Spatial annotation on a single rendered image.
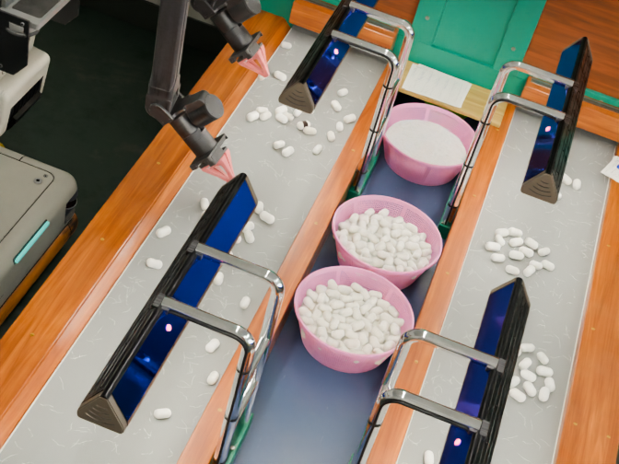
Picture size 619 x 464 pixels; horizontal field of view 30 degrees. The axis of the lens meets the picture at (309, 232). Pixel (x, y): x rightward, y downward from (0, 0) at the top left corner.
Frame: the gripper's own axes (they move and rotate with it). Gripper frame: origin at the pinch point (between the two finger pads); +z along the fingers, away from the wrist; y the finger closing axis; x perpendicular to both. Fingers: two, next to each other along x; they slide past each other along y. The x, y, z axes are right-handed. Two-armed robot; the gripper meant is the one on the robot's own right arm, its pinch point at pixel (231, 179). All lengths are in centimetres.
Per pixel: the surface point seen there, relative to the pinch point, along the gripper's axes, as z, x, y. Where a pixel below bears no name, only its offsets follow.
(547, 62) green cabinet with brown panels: 40, -44, 85
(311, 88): -7.8, -27.6, 7.6
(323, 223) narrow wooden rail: 21.3, -9.7, 4.6
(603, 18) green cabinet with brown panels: 36, -63, 85
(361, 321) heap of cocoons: 35.9, -19.1, -19.2
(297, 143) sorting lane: 10.5, 2.3, 32.8
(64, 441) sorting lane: 4, 7, -77
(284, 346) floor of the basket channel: 29.9, -5.1, -28.0
